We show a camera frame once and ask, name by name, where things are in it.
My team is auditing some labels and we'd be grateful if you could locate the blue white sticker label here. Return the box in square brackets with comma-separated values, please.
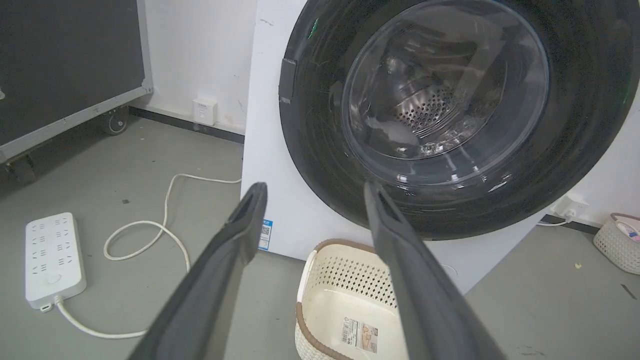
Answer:
[258, 219, 274, 252]

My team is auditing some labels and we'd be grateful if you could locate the white perforated laundry basket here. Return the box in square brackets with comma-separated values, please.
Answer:
[294, 238, 410, 360]

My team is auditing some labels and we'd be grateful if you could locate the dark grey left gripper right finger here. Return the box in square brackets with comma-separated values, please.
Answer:
[363, 181, 506, 360]

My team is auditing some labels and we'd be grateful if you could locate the white washing machine body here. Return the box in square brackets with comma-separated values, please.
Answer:
[240, 0, 640, 295]

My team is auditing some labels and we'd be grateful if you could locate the white power strip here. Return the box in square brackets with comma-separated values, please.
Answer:
[25, 212, 88, 310]

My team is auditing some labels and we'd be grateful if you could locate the black flight case on wheels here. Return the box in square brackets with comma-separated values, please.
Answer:
[0, 0, 154, 184]

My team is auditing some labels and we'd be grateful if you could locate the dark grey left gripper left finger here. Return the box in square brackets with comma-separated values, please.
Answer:
[128, 182, 269, 360]

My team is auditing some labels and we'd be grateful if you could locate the round black washing machine door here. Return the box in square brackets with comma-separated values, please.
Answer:
[278, 0, 640, 241]

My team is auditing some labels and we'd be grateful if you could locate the small white woven basket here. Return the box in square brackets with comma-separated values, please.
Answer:
[593, 212, 640, 275]

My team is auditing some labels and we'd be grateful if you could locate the white wall plug with cable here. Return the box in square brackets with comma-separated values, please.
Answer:
[537, 196, 589, 227]

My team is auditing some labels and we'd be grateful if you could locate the white wall socket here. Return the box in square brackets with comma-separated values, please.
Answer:
[192, 98, 218, 126]

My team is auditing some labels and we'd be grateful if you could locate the white power strip cable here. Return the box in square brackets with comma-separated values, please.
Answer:
[54, 173, 243, 340]

